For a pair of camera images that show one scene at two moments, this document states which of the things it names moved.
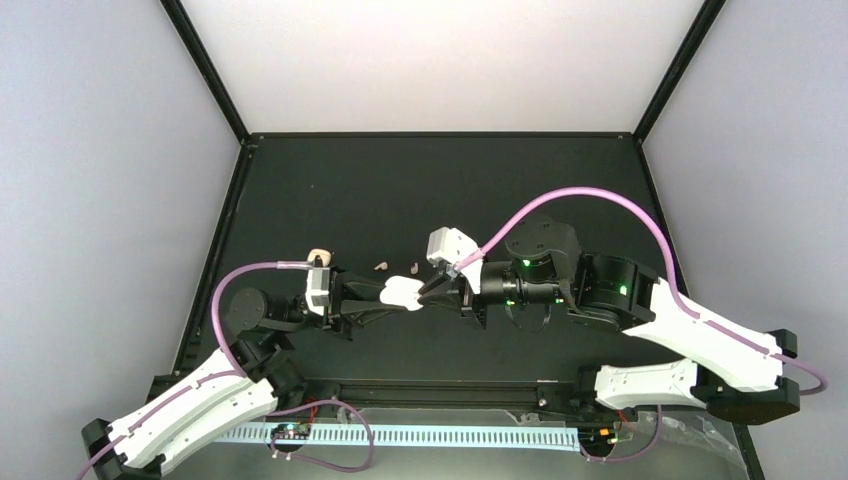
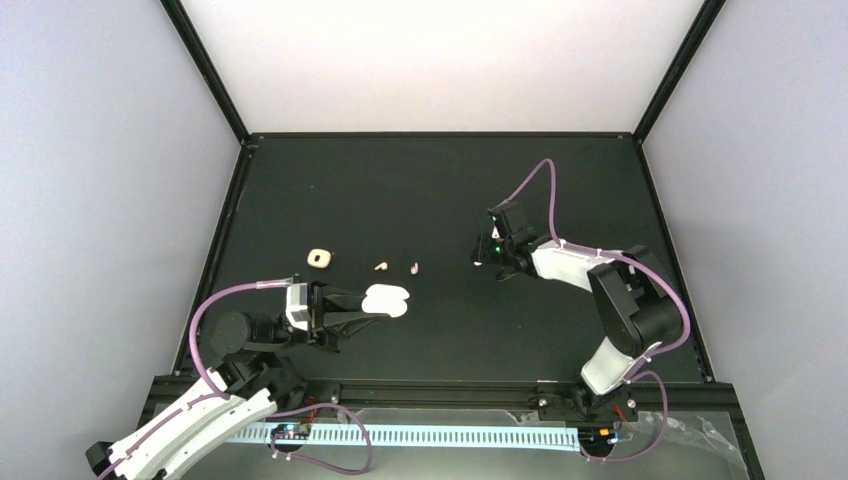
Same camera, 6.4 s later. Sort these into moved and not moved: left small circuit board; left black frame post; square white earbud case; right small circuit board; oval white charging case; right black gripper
Moved: right black gripper; oval white charging case
Not moved: left black frame post; left small circuit board; square white earbud case; right small circuit board
